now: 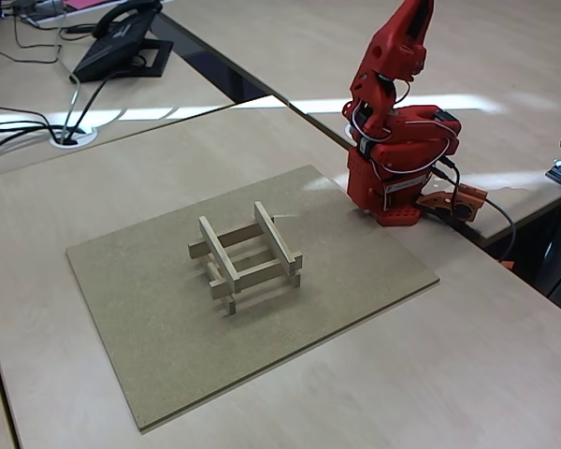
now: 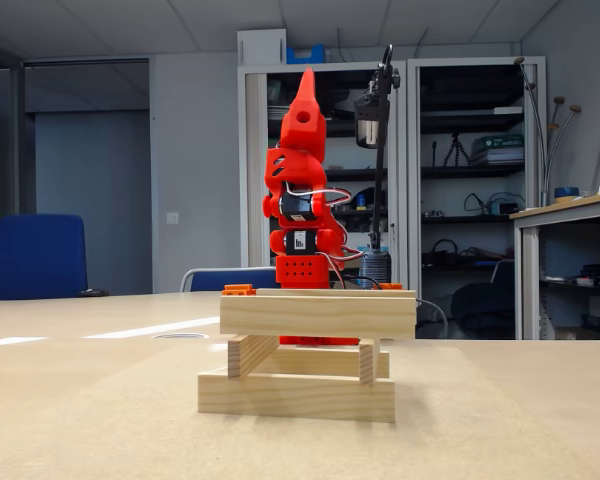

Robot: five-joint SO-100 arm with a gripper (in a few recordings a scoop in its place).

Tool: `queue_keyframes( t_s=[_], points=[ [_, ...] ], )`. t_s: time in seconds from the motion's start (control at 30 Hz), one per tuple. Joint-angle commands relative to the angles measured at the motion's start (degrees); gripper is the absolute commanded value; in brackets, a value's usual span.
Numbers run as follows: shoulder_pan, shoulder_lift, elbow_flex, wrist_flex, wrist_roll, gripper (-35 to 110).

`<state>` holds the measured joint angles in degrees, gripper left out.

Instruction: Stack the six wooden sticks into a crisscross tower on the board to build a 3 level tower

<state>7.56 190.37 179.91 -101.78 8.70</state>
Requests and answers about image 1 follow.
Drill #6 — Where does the black power cable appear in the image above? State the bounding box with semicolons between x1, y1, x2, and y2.
0;105;60;141
0;122;52;160

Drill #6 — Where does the thin black cable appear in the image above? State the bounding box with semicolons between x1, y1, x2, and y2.
0;13;63;65

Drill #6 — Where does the orange table clamp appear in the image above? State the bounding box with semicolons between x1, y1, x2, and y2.
413;182;488;224

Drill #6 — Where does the pink paper folder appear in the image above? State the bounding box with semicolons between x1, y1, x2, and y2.
64;0;122;10

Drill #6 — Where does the light grey cable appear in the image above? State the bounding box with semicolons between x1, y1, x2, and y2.
54;0;83;141

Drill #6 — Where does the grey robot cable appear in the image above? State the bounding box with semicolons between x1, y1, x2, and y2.
483;198;518;263

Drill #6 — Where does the black desk phone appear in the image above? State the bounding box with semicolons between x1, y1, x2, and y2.
70;0;175;84

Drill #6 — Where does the brown fibreboard work board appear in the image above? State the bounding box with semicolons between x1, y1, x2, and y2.
65;164;440;434

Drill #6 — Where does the white cable grommet ring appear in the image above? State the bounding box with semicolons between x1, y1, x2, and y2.
50;123;98;150

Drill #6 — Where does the thick black phone cable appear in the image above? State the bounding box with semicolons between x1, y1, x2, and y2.
72;69;122;135

